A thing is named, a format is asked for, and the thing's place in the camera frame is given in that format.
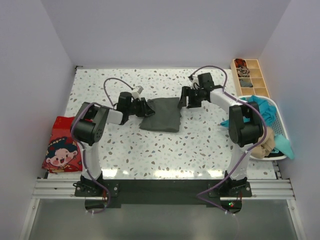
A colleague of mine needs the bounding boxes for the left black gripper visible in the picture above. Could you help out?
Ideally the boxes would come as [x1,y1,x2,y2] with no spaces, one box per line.
[126,97,155,118]

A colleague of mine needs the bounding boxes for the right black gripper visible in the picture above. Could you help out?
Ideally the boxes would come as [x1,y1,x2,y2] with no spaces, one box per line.
[177,86,203,109]

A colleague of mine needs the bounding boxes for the dark grey t shirt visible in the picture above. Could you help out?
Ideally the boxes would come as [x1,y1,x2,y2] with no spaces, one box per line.
[139,97,181,133]

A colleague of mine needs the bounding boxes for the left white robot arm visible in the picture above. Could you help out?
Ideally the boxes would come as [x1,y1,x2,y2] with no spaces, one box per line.
[70,92,155,196]

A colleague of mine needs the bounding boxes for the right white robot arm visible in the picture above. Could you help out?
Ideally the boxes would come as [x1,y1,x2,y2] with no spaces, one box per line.
[177,73,266,197]

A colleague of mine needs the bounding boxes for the grey rolled socks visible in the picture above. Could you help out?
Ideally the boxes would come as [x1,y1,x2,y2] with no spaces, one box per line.
[239,78,253,88]

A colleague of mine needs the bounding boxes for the patterned rolled socks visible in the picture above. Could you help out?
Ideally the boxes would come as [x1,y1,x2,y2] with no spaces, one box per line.
[237,67,251,78]

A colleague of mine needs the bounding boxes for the red black rolled socks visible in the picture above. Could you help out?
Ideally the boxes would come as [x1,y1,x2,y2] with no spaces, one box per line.
[234,58,248,68]

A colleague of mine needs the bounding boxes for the wooden compartment organizer box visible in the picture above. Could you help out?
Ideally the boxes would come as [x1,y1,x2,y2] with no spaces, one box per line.
[230,58,270,98]

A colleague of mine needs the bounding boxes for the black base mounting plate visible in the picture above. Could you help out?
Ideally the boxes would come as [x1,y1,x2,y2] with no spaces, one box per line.
[73,179,253,210]

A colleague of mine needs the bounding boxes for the beige t shirt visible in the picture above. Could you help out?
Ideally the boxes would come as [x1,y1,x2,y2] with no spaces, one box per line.
[251,126,276,159]

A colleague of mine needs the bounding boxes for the white perforated laundry basket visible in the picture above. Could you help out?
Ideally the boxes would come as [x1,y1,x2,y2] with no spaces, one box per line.
[240,95,295,161]

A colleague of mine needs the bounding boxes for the teal t shirt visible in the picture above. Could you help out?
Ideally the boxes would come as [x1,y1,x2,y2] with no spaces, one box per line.
[221,95,295,160]

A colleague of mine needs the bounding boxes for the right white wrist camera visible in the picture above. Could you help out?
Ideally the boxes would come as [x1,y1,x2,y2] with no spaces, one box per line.
[188,75,200,90]

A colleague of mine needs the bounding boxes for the aluminium rail frame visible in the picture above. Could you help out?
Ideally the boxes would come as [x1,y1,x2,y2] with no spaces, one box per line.
[18,176,82,240]

